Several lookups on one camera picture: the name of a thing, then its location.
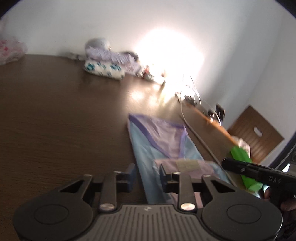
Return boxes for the folded white garment teal flowers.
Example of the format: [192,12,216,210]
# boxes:
[84,59,126,80]

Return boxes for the folded pink floral garment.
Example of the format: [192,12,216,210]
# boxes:
[85,46,141,75]

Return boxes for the black cable with adapter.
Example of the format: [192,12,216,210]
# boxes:
[176,91,197,105]

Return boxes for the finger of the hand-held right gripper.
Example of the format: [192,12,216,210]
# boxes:
[221,157,260,180]

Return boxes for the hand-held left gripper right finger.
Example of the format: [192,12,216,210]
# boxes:
[159,163,237,212]

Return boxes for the wooden chair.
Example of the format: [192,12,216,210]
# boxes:
[227,105,285,164]

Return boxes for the clear plastic bag red print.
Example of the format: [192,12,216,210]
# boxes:
[0,38,28,65]

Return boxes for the grey cable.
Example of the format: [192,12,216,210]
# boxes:
[180,102,223,165]

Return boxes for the green plastic board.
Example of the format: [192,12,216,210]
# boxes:
[230,146,264,193]

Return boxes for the white round device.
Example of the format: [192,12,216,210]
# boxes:
[85,38,111,51]

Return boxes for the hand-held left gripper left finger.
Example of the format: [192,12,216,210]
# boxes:
[59,163,137,212]

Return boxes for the pink and blue mesh garment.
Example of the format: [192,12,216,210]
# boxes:
[127,113,234,204]

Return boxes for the person's right hand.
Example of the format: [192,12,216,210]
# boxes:
[264,188,296,232]

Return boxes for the white fluffy cloth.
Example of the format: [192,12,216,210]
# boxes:
[231,136,251,156]

